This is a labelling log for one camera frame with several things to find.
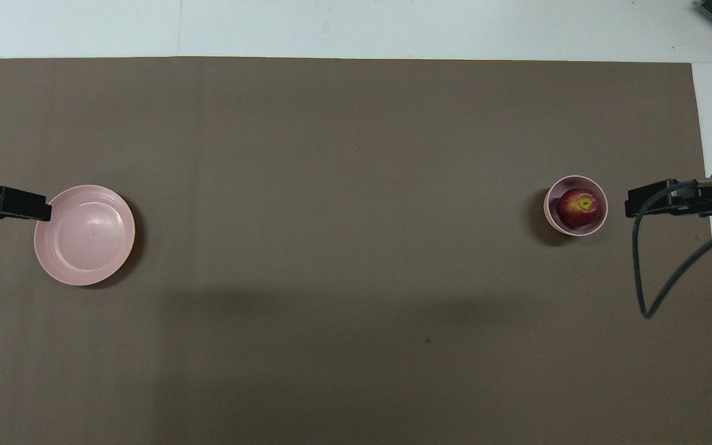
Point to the red apple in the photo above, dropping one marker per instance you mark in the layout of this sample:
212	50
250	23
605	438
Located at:
577	209

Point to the pink plate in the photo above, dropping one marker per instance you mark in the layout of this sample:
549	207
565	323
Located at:
84	238

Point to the pink bowl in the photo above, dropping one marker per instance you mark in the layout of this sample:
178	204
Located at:
555	221

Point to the brown paper table mat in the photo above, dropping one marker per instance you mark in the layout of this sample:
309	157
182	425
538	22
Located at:
356	278

